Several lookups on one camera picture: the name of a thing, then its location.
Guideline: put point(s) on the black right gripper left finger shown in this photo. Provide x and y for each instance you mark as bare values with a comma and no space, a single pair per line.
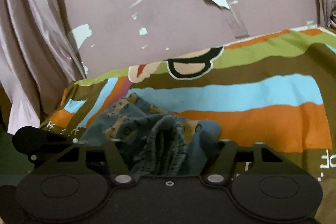
82,159

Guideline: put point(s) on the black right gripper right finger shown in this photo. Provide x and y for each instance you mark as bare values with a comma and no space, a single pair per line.
266,162

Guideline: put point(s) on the blue patterned pant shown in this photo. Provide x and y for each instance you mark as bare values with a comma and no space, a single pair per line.
153,141

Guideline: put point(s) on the colourful striped bedsheet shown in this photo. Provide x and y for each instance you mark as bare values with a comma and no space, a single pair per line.
278,89

